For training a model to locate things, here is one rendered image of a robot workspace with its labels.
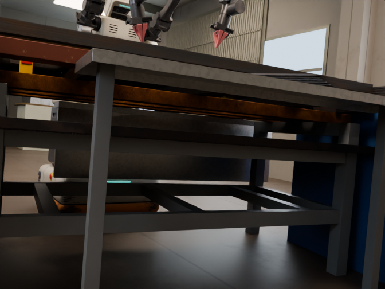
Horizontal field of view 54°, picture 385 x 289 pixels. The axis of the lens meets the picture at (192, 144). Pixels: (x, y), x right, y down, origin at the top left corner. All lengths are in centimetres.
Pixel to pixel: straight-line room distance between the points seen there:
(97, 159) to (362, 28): 418
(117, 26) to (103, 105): 145
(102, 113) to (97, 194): 21
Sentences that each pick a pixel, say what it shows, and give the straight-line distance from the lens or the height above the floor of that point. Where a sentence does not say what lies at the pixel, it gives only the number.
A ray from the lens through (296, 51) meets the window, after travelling 572.
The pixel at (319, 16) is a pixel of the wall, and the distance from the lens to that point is 563.
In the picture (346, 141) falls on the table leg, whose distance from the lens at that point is 180.
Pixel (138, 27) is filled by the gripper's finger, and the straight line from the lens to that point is 165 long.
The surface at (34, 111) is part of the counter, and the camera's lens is 785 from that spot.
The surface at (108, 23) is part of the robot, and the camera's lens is 241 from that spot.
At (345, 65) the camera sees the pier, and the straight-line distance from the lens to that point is 487.
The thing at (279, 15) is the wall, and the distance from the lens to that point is 616.
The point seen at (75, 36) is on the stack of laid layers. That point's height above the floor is 84.
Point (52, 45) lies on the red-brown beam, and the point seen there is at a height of 80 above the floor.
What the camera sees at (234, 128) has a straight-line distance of 233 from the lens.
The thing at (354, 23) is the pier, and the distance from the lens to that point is 495.
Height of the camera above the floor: 58
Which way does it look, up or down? 2 degrees down
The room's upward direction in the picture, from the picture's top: 5 degrees clockwise
